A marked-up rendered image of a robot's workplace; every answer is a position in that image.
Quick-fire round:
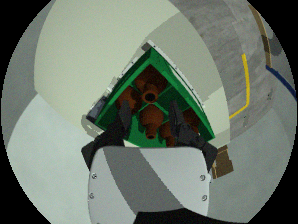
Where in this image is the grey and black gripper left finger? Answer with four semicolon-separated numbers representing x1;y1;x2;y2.
81;100;131;171

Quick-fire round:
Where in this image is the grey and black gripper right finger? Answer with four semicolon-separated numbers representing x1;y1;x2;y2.
168;100;218;173

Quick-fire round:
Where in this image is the green plastic crate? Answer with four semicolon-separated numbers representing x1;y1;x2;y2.
94;47;215;147

